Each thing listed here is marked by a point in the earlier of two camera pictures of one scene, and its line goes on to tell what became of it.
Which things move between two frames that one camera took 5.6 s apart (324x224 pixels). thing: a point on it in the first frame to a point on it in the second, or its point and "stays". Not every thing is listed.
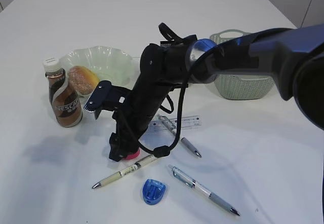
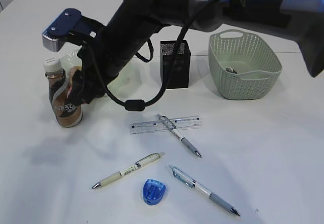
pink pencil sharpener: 133,155 to 69,91
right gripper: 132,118 to 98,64
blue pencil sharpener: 153,191 stays
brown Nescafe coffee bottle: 65,101 stays
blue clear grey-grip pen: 190,182 stays
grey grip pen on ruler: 173,129 stays
